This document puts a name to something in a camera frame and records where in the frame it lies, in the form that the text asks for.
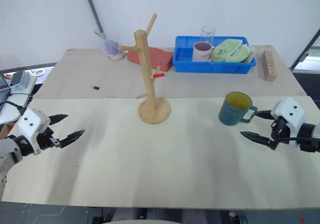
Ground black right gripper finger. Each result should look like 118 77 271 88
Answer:
240 131 272 146
253 110 275 121

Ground blue plastic tray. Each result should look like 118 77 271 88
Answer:
172 35 257 74

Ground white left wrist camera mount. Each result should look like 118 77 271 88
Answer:
17 108 51 156

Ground clear drinking glass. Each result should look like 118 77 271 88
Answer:
200 25 216 46

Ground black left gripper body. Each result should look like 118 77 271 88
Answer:
37 127 61 151

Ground white mug purple inside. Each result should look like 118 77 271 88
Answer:
191 41 216 63

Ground blue mug yellow inside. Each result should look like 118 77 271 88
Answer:
218 91 258 126

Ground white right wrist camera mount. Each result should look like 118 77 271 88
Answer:
270 96 307 149

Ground green cloth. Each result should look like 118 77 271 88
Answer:
211 38 251 63

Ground grey box with phone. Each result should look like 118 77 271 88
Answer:
9 70 38 93

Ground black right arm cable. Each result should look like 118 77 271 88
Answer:
274 135 320 145

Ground wooden mug tree stand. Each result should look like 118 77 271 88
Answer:
118 13 172 125

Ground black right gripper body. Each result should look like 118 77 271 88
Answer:
268 116 292 151

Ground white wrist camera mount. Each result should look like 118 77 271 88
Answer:
17 108 51 156
270 96 307 149

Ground red flat block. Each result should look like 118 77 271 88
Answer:
126 46 174 72

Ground grey metal pole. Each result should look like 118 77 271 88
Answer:
83 0 105 35

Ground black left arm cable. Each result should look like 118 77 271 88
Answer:
0 100 27 115

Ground wooden block with holes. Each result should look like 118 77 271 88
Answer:
258 50 278 82

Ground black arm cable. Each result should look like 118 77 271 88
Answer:
0 100 27 115
274 135 320 145

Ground clear cup with purple item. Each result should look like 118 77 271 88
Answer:
94 30 126 61

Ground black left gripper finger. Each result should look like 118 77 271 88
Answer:
47 113 69 128
58 129 86 149

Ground white scissors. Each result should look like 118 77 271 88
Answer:
27 68 46 77

